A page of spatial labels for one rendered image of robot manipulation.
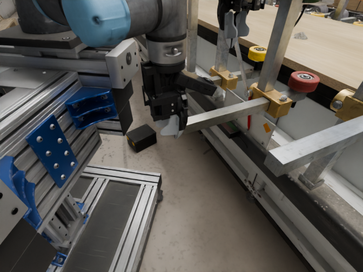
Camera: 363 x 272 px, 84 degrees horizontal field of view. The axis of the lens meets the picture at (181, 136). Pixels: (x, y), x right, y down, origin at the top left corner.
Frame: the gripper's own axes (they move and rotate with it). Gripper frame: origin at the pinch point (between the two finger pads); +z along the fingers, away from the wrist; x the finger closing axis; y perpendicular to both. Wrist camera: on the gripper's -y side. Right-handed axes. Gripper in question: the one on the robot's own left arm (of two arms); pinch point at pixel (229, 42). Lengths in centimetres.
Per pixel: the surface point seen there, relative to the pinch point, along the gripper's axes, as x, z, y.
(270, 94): 9.3, 13.2, 10.8
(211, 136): 30, 82, -48
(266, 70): 8.6, 7.0, 7.8
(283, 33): 9.1, -3.3, 9.6
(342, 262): 11, 47, 49
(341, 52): 53, 10, 1
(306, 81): 18.7, 9.7, 13.9
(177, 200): -11, 99, -19
